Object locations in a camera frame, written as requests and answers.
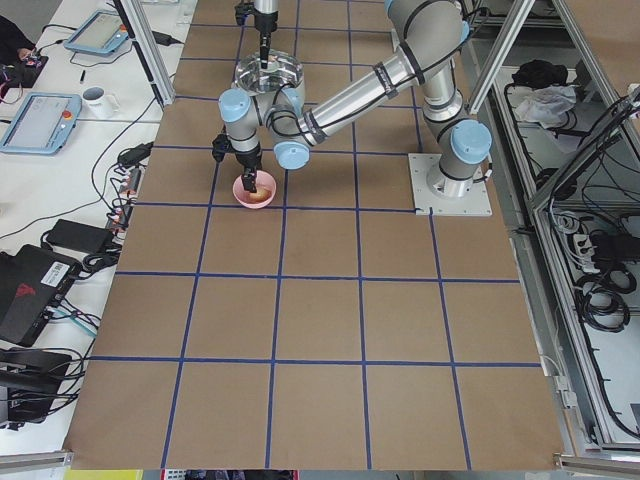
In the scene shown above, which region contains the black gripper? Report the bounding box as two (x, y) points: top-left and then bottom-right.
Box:
(255, 12), (275, 69)
(235, 147), (262, 192)

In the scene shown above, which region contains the beige egg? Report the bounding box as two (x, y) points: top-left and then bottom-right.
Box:
(251, 187), (272, 201)

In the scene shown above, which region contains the glass pot lid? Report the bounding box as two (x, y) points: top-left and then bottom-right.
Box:
(234, 50), (304, 95)

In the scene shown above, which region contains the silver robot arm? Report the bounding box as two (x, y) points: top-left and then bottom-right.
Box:
(253, 0), (279, 70)
(212, 1), (492, 198)

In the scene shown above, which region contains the pale green steel pot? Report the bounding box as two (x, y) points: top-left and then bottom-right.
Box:
(234, 50), (305, 115)

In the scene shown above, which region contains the pink plastic bowl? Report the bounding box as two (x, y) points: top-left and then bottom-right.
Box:
(233, 170), (277, 209)

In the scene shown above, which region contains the far blue teach pendant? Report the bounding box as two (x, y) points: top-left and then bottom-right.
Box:
(63, 10), (129, 56)

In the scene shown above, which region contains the blue teach pendant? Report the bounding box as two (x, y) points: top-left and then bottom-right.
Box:
(63, 10), (129, 56)
(1, 92), (82, 155)

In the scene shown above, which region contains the white mug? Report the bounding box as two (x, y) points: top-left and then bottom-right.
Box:
(82, 86), (120, 120)

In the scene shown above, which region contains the black power adapter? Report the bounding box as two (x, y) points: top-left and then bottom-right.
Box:
(44, 219), (114, 253)

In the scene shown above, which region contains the near blue teach pendant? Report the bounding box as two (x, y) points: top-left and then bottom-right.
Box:
(1, 92), (82, 155)

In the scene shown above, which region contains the black laptop computer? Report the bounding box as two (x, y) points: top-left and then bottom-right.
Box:
(1, 244), (82, 347)

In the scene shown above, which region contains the aluminium frame post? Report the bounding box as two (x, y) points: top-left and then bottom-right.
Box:
(114, 0), (175, 108)

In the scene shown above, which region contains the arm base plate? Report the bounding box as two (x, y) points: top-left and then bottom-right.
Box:
(408, 153), (492, 217)

